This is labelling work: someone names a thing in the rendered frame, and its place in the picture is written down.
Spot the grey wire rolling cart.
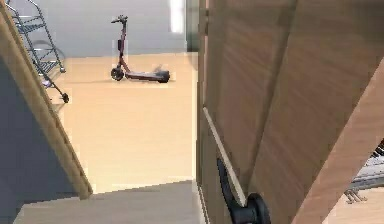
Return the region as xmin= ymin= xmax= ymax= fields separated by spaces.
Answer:
xmin=4 ymin=0 xmax=71 ymax=104

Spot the brown wooden room door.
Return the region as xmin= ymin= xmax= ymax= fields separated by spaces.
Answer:
xmin=195 ymin=0 xmax=384 ymax=224

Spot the black door handle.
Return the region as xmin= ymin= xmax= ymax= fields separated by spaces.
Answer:
xmin=216 ymin=157 xmax=272 ymax=224

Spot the red and black kick scooter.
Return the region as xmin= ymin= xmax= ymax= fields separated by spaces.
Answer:
xmin=110 ymin=14 xmax=171 ymax=84

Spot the grey metal rack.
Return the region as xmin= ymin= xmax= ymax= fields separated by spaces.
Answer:
xmin=343 ymin=139 xmax=384 ymax=205

